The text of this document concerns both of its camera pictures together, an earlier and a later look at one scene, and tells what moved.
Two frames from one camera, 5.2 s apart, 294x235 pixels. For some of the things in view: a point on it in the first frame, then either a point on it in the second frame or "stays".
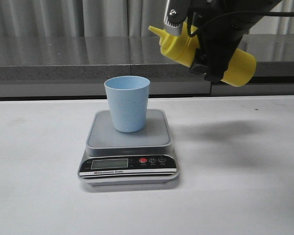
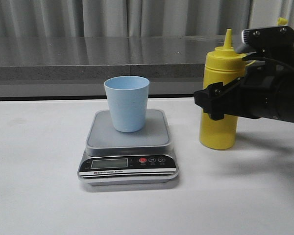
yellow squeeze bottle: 241,71 -> 224,64
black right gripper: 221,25 -> 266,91
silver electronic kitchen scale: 113,157 stays
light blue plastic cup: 128,99 stays
